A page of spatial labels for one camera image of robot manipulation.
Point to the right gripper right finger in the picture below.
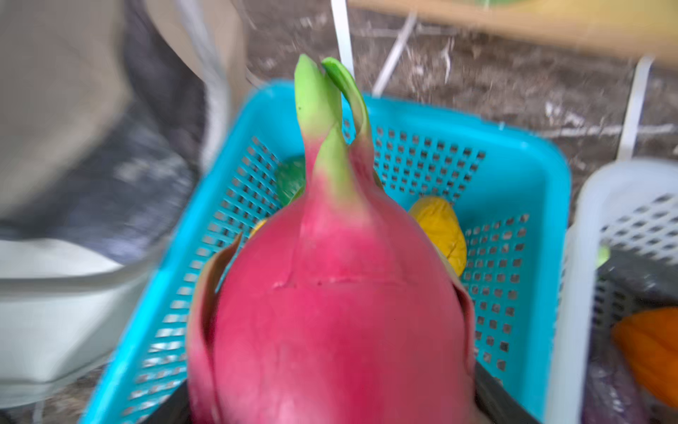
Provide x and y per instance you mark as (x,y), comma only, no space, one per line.
(496,403)

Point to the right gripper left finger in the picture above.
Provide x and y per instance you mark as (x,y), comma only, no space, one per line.
(174,410)

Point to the pink toy dragon fruit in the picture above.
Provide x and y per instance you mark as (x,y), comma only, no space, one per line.
(339,309)

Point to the yellow toy pear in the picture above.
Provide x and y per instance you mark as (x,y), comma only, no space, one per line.
(257,227)

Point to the white canvas grocery bag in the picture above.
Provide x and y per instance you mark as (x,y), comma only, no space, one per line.
(111,114)

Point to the purple toy eggplant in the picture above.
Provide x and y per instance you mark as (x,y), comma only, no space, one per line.
(611,394)

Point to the toy carrot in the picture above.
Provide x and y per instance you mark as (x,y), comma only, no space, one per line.
(648,341)

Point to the white plastic basket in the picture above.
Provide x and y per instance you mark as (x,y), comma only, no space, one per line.
(630,206)

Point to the yellow toy lemon upper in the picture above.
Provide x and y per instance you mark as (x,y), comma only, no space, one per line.
(438,220)

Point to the green toy pepper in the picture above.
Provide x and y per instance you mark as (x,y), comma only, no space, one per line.
(290,179)

